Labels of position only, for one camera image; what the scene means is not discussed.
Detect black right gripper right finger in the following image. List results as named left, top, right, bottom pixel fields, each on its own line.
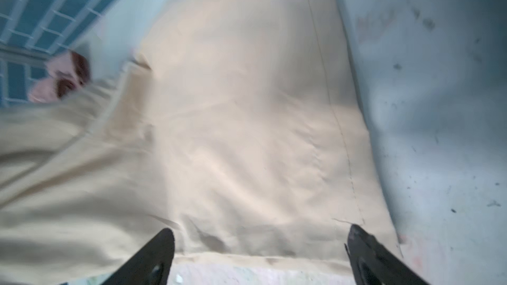
left=345, top=224, right=426, bottom=285

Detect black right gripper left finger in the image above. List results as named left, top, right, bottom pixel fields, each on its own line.
left=102, top=228, right=175, bottom=285

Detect beige shorts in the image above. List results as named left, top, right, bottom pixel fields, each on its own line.
left=1, top=0, right=400, bottom=284

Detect pink shorts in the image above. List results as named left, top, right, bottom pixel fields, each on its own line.
left=28, top=50, right=91, bottom=104

